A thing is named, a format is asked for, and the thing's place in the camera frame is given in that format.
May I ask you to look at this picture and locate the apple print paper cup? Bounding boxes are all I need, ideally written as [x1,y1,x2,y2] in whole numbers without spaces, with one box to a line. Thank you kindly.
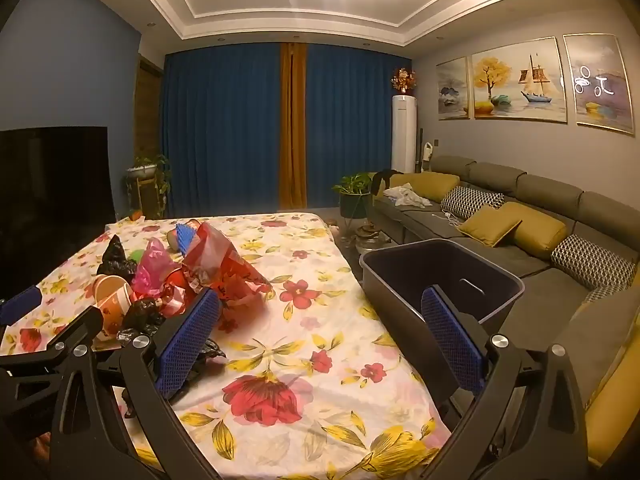
[99,305,127,339]
[93,275,133,311]

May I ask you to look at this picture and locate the black white patterned pillow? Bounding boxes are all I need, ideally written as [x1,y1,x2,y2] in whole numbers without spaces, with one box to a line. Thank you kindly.
[551,233,637,289]
[581,282,627,307]
[440,186,507,220]

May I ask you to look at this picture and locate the wooden wall panel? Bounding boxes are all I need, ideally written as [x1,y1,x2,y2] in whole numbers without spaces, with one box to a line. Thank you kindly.
[134,56,164,162]

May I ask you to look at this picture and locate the white standing air conditioner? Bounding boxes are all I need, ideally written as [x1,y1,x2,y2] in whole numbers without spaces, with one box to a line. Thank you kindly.
[390,94,418,174]

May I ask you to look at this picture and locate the grey sectional sofa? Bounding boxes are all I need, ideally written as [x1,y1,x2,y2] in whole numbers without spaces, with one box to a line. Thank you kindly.
[372,155,640,467]

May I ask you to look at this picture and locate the purple abstract painting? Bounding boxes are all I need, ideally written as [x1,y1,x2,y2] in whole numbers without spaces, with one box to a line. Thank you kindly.
[563,33,636,135]

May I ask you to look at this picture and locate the blue curtain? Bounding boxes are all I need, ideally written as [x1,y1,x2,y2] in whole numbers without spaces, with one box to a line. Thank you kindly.
[305,43,402,208]
[160,41,282,219]

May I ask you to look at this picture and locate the grey landscape painting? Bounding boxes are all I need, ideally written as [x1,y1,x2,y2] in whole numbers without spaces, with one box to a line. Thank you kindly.
[436,56,473,121]

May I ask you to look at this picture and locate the yellow square pillow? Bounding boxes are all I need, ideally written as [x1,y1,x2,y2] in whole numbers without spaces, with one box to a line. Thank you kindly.
[457,202,524,248]

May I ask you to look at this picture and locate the black television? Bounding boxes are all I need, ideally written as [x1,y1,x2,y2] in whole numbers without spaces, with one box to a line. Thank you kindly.
[0,126,109,301]

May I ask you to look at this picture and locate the black garment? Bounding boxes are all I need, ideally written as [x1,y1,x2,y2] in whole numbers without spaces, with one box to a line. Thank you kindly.
[370,169,397,197]

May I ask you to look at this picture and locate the grey plastic bin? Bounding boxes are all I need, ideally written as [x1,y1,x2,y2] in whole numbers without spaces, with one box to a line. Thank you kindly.
[359,239,526,366]

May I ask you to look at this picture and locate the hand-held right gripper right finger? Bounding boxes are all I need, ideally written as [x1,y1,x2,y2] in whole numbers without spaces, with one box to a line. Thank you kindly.
[421,284,587,480]

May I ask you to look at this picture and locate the red plastic bag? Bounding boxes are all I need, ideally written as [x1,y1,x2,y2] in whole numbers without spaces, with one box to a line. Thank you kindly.
[182,221,273,313]

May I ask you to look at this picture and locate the white stick vacuum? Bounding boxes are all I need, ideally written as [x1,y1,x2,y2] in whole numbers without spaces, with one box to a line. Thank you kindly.
[417,129,442,174]

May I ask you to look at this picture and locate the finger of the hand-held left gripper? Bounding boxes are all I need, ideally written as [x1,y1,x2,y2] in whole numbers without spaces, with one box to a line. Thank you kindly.
[0,285,44,329]
[0,305,104,406]

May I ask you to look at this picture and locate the black plastic bag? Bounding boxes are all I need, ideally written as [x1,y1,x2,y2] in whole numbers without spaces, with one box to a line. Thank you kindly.
[101,234,137,282]
[121,297,167,337]

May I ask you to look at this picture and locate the sailboat painting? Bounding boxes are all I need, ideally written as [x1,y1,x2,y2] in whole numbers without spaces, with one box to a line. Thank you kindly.
[471,36,568,123]

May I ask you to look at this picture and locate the pink plastic bag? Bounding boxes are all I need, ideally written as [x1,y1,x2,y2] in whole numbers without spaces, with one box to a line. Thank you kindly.
[131,239,177,302]

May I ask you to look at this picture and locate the white clothes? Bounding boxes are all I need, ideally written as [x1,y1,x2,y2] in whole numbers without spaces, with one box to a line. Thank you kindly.
[382,184,434,210]

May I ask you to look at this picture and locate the yellow long pillow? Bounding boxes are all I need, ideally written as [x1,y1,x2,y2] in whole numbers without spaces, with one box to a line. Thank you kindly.
[389,171,461,204]
[500,205,569,261]

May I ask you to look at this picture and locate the glass teapot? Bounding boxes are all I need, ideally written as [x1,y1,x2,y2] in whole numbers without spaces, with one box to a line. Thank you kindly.
[356,225,387,255]

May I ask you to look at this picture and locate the orange curtain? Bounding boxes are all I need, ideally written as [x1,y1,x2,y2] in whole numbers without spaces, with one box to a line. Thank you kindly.
[278,42,309,210]

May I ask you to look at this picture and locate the floral tablecloth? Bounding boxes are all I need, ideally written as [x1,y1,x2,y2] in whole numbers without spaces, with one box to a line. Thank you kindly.
[0,212,453,480]

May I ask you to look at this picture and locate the golden flower decoration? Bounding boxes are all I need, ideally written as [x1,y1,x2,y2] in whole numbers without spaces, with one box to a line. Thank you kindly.
[391,65,417,96]

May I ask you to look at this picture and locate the trailing plant on stand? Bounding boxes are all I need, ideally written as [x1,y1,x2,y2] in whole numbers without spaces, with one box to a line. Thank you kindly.
[125,154,172,219]

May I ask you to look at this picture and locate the potted green plant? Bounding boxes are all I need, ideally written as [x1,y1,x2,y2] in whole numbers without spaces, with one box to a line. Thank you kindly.
[332,172,377,221]

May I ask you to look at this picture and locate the large yellow cushion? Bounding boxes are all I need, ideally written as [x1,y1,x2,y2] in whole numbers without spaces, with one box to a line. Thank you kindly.
[581,300,640,467]

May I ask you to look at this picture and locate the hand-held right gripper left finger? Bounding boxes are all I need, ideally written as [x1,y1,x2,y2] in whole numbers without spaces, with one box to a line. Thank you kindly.
[50,288,223,480]

